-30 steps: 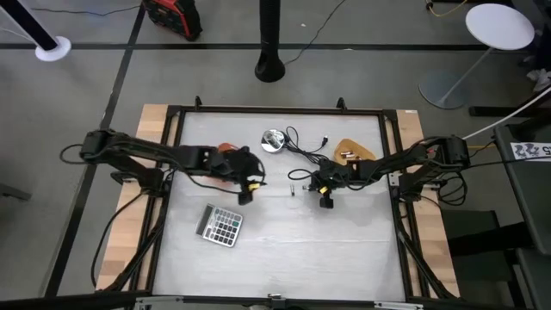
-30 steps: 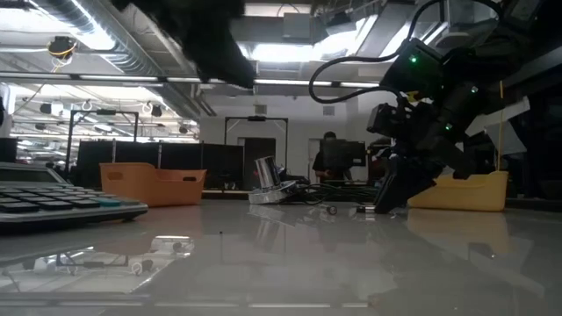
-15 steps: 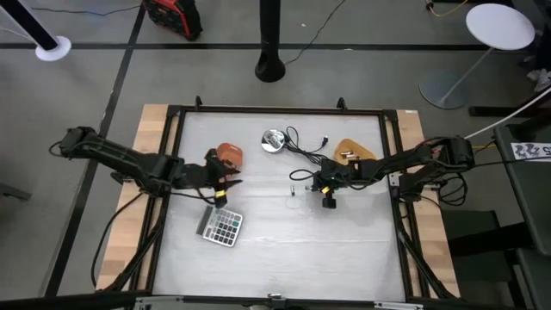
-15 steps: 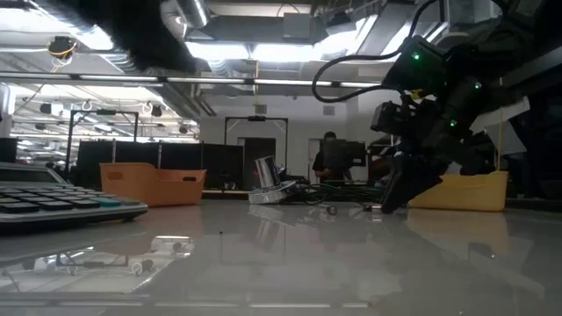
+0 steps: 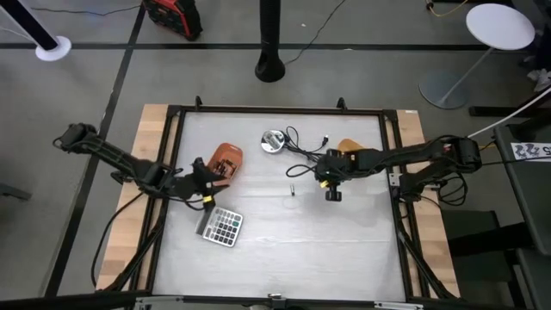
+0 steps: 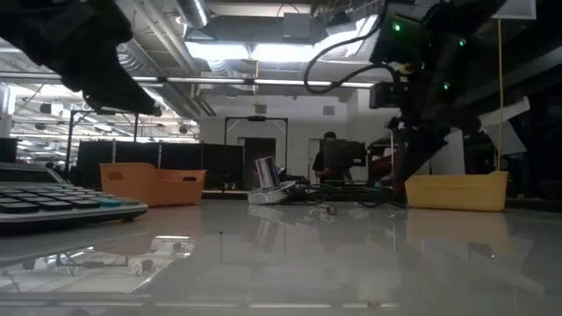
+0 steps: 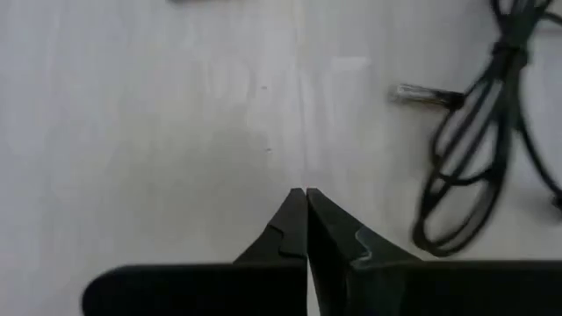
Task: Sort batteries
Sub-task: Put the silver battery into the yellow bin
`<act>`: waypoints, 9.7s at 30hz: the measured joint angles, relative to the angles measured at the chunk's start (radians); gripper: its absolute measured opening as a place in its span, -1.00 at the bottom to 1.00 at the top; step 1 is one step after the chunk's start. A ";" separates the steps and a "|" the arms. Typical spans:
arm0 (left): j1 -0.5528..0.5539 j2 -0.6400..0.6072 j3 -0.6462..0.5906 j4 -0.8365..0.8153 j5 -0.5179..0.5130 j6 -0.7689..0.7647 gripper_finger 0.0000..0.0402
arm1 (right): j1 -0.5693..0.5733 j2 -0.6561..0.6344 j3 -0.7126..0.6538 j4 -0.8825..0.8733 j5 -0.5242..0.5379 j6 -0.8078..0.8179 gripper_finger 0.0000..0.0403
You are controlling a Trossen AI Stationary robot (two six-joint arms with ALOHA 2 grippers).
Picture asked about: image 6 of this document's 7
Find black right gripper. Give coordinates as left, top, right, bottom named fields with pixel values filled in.
left=369, top=0, right=506, bottom=195

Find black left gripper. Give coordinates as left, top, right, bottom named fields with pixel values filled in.
left=0, top=0, right=163, bottom=118

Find yellow plastic bin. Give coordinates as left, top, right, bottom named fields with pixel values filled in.
left=404, top=170, right=509, bottom=212

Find black monitor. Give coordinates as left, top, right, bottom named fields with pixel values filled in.
left=322, top=139, right=367, bottom=169

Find black partition panels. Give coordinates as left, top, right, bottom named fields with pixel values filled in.
left=73, top=140, right=245, bottom=191

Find orange plastic bin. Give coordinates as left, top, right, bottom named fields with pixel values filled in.
left=99, top=162, right=207, bottom=208

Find person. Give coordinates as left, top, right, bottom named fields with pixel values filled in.
left=312, top=131, right=353, bottom=183

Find grey desk calculator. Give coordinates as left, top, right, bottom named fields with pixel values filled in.
left=0, top=162, right=149, bottom=226

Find black box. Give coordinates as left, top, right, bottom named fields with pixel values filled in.
left=0, top=137, right=19, bottom=165

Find white plastic table sheet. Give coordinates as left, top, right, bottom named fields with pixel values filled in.
left=0, top=199, right=562, bottom=316

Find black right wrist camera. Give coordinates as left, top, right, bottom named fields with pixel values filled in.
left=369, top=81, right=401, bottom=111

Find black usb cable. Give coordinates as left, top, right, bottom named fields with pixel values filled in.
left=288, top=182, right=407, bottom=209

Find yellow hanging cable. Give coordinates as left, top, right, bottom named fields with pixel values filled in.
left=496, top=18, right=505, bottom=174

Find black metal frame stand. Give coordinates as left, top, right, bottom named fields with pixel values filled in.
left=224, top=115, right=290, bottom=173

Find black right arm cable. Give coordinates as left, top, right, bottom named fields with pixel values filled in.
left=303, top=0, right=399, bottom=95

